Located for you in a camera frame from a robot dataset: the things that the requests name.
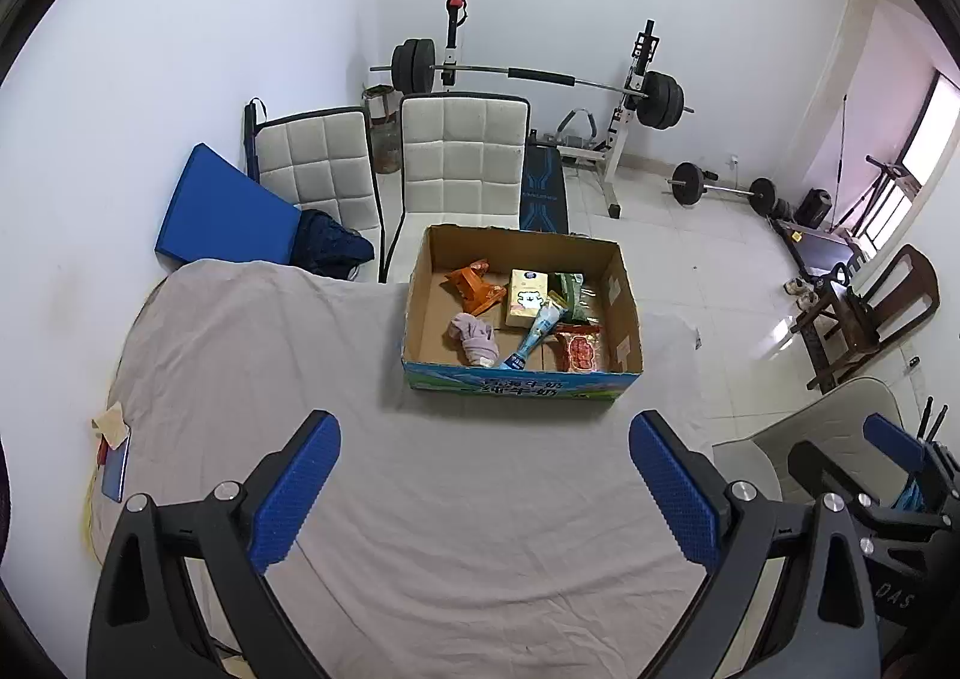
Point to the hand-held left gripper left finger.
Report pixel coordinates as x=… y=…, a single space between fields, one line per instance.
x=292 y=491

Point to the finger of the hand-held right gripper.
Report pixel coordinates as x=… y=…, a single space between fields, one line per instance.
x=817 y=461
x=892 y=439

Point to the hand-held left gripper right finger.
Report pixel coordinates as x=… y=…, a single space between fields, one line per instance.
x=675 y=491

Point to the red snack packet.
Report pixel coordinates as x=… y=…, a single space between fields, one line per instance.
x=579 y=352

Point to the light blue wipes packet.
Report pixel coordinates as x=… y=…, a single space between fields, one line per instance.
x=536 y=337

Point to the green wipes packet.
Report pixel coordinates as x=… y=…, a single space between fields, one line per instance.
x=577 y=296

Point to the printed cardboard box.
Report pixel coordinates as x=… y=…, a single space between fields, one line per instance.
x=435 y=319

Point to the purple cloth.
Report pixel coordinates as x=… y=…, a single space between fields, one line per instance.
x=476 y=341

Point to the yellow tissue pack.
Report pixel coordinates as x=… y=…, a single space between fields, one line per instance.
x=529 y=296

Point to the orange snack packet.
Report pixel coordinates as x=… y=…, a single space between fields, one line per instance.
x=472 y=285

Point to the grey plastic chair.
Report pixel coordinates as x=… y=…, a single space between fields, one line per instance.
x=810 y=416

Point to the dark wooden chair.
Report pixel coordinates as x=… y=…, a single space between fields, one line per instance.
x=885 y=304

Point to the pair of white shoes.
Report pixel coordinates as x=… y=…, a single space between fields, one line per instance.
x=799 y=289

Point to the blue smartphone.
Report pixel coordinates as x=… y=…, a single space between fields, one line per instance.
x=116 y=469

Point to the beige paper tissue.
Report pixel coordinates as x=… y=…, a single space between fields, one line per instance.
x=112 y=424

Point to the yellow cloth edge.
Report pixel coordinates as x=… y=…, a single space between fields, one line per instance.
x=91 y=514

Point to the black low bench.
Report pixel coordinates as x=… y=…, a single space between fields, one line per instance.
x=817 y=244

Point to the black speaker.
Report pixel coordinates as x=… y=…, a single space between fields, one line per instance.
x=814 y=206

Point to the black tripod stand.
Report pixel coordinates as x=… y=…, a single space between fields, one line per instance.
x=874 y=191

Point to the dark blue garment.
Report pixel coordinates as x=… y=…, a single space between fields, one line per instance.
x=330 y=244

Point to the short barbell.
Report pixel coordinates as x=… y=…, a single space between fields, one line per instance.
x=720 y=187

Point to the blue folded mat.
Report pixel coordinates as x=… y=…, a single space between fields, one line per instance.
x=217 y=206

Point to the white quilted chair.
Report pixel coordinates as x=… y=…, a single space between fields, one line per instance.
x=322 y=161
x=461 y=154

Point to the black weight bench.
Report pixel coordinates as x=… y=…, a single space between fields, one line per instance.
x=541 y=187

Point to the white bench press rack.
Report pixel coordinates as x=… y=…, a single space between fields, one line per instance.
x=622 y=124

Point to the rusty metal cylinder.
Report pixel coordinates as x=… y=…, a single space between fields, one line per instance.
x=384 y=131

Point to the long barbell with black plates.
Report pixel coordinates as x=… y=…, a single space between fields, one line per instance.
x=540 y=76

